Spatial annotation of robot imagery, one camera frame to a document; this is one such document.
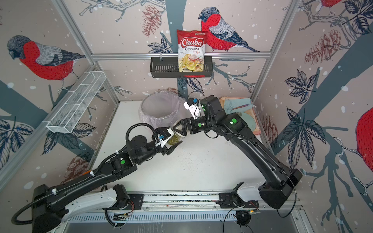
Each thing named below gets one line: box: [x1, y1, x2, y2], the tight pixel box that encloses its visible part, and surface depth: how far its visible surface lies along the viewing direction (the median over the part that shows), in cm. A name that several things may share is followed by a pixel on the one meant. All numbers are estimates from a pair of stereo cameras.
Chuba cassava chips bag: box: [176, 29, 208, 73], surface depth 87 cm
